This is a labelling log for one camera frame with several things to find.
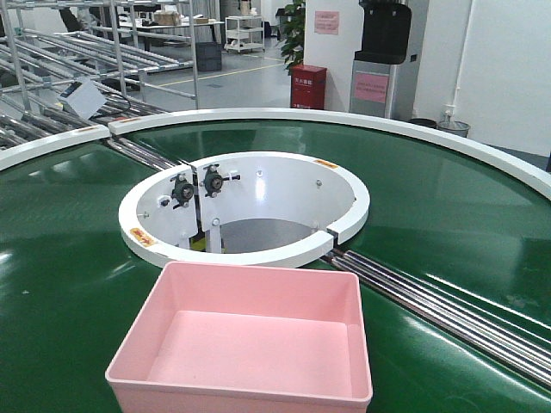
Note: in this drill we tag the grey water dispenser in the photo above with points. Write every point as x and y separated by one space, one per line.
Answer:
382 76

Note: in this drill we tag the green potted plant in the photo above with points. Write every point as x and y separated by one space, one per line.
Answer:
293 32

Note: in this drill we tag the grey control box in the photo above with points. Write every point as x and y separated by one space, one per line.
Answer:
82 98

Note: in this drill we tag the dark plastic crate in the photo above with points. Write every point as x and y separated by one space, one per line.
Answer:
208 56

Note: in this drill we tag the wire mesh waste basket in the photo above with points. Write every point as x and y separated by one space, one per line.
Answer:
455 127

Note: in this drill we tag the white outer conveyor rim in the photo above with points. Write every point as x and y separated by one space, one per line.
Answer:
526 173

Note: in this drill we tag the red fire extinguisher box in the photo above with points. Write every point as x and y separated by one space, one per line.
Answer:
308 87

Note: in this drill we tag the pink plastic bin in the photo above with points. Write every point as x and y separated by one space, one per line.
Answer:
222 338

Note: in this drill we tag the pink wall notice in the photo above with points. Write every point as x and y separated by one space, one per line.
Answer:
326 22

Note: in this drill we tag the metal roller rack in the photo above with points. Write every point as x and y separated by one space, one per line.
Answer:
128 49

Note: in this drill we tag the white shelf cart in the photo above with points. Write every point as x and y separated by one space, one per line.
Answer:
244 33

